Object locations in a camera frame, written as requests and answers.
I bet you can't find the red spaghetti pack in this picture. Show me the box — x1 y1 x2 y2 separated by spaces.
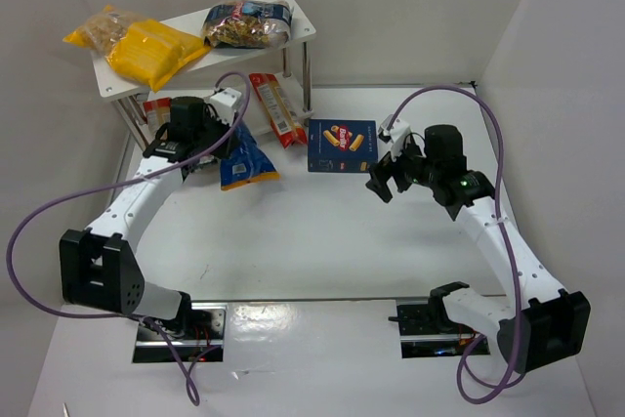
249 73 308 148
143 98 171 137

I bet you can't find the red spaghetti pack left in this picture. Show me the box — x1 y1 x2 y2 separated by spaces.
143 98 171 137

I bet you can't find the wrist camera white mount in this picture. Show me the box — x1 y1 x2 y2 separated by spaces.
378 114 411 161
208 88 243 125

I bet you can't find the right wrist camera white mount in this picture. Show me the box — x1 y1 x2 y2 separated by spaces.
378 114 411 161

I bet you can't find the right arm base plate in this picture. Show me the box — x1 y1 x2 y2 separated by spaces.
388 301 478 359

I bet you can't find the blue and orange pasta bag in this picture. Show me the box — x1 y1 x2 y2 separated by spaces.
220 123 280 191

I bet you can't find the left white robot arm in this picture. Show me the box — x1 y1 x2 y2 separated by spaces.
60 88 244 335

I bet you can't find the red spaghetti pack right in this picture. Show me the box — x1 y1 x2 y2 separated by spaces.
249 73 308 148

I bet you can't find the clear bag of fusilli pasta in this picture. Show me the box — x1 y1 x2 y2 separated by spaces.
62 5 146 56

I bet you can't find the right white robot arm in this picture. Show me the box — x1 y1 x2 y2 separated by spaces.
366 120 591 374

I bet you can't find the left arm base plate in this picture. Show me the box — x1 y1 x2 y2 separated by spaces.
132 302 228 364

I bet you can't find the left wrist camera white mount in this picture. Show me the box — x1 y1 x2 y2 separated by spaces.
208 88 243 125

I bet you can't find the white two-tier shelf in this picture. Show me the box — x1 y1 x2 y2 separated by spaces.
92 0 316 149

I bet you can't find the blue Barilla rigatoni box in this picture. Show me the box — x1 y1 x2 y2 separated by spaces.
308 119 379 173

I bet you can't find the yellow pasta bag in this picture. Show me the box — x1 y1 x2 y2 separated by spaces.
105 19 211 92

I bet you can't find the dark blue mixed pasta bag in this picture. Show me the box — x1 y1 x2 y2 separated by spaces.
201 0 293 49

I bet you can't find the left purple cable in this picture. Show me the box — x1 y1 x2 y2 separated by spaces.
5 72 253 407

